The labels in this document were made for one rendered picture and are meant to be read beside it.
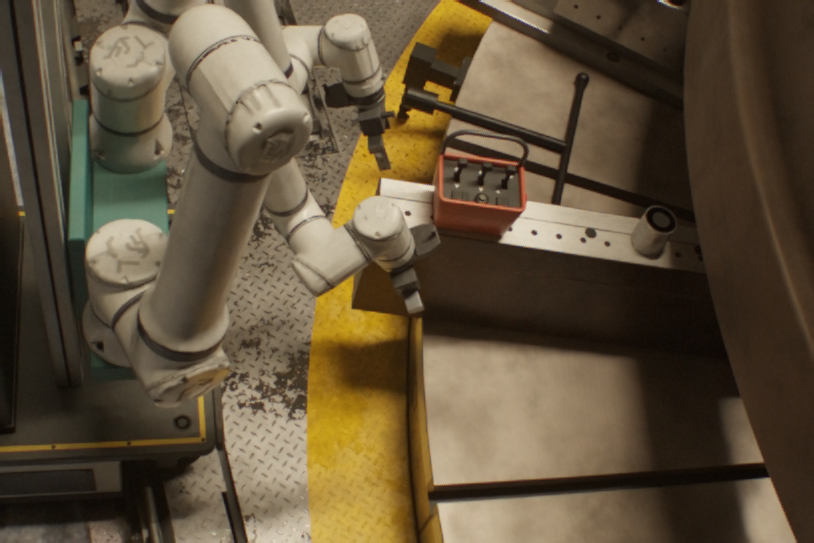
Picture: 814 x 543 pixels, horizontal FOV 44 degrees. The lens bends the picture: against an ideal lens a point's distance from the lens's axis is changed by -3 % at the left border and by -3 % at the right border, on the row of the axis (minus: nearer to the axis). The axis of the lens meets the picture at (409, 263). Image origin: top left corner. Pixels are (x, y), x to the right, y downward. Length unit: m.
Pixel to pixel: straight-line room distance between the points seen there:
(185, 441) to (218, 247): 0.98
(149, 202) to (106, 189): 0.10
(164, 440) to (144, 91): 0.80
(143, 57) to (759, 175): 1.26
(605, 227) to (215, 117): 1.35
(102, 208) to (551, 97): 1.55
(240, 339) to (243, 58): 1.64
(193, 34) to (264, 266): 1.71
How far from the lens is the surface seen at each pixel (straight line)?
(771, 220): 2.10
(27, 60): 1.61
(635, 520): 2.62
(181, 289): 1.63
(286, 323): 2.96
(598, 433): 2.67
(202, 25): 1.41
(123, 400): 2.48
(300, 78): 2.13
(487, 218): 2.32
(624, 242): 2.51
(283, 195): 1.82
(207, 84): 1.37
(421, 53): 3.23
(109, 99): 2.18
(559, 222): 2.47
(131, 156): 2.29
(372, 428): 2.85
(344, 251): 1.86
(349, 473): 2.79
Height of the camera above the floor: 2.57
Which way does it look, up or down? 55 degrees down
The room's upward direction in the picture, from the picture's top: 20 degrees clockwise
